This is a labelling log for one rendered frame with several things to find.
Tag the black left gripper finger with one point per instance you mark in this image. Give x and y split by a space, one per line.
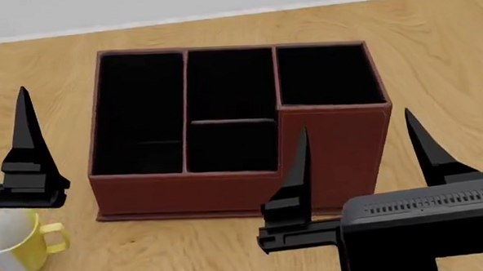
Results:
28 157

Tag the yellow and white mug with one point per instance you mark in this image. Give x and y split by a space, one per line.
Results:
19 243

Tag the brown leather desk caddy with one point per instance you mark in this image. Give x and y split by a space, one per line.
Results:
336 143

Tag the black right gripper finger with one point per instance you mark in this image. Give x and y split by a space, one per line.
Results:
434 157
295 194

